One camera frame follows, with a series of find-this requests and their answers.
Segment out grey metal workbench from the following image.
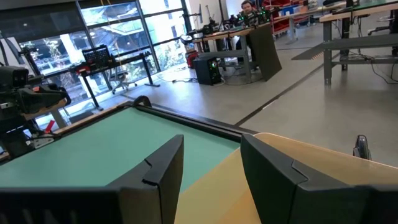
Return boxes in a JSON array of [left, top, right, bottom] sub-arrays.
[[291, 0, 398, 86]]

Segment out red tag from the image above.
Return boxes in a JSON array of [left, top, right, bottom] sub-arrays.
[[44, 119, 57, 135]]

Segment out grey workstation desk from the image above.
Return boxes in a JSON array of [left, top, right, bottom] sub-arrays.
[[186, 18, 283, 84]]

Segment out black aluminium table frame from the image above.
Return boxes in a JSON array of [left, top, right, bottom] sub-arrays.
[[52, 95, 259, 144]]

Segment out black computer tower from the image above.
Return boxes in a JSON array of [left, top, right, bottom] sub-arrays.
[[192, 57, 223, 86]]

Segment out large glass window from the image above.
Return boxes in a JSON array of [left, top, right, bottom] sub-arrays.
[[0, 0, 190, 103]]

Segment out red storage shelves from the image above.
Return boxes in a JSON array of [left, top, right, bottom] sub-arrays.
[[262, 0, 312, 34]]

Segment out green lit background robot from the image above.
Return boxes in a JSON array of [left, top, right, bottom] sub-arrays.
[[231, 7, 274, 27]]

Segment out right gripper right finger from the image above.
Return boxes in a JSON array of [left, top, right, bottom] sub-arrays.
[[239, 133, 358, 224]]

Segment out seated person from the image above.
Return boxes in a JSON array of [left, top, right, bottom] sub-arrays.
[[239, 0, 261, 19]]

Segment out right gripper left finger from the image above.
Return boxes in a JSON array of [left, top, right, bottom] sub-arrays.
[[107, 134, 185, 224]]

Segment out orange plastic bin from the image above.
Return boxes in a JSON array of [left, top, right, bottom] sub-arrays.
[[174, 132, 398, 224]]

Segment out office chair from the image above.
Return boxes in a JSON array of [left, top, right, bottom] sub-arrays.
[[109, 68, 138, 95]]

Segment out black perforated panel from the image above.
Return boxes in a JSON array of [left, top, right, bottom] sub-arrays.
[[81, 44, 112, 70]]

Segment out black table clamp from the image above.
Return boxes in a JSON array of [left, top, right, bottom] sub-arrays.
[[132, 95, 153, 108], [353, 134, 373, 161]]

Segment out green table mat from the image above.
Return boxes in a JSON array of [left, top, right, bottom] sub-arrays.
[[0, 107, 242, 190]]

